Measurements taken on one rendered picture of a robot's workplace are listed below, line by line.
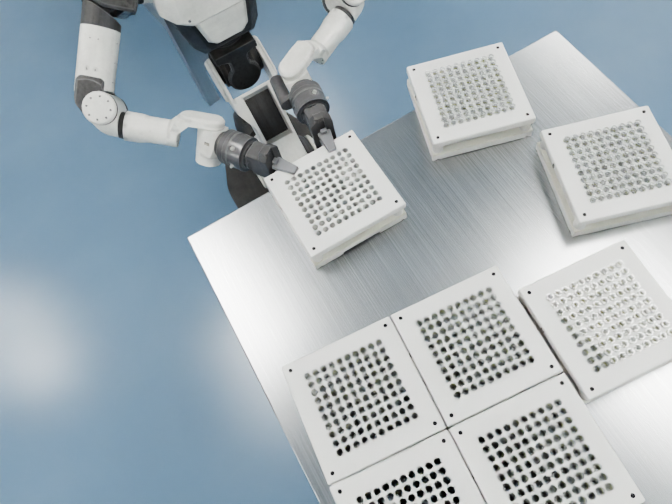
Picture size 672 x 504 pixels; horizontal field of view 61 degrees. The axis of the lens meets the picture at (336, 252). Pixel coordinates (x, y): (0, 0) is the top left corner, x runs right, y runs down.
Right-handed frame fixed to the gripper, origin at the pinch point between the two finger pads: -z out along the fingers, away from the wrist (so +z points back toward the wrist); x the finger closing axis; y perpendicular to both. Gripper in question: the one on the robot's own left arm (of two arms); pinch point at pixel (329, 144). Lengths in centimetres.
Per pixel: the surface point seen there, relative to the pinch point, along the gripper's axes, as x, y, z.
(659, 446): 7, -32, -87
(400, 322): -0.8, 2.7, -48.0
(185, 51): 59, 31, 115
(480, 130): -0.9, -33.1, -13.3
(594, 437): -1, -20, -82
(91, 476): 94, 120, -27
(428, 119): -1.0, -23.9, -5.0
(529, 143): 6.3, -44.5, -17.6
